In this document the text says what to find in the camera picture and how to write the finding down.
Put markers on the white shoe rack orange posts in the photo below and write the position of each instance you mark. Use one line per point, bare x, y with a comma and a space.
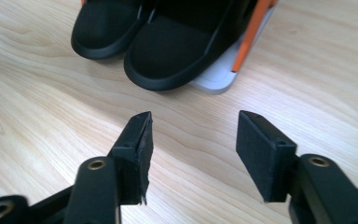
219, 77

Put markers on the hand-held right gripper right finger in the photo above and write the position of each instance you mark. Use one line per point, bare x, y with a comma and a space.
264, 155

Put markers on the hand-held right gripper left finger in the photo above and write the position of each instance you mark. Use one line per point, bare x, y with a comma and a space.
135, 155

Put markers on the black shoe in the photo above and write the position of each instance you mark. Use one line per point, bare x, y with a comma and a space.
171, 53
105, 28

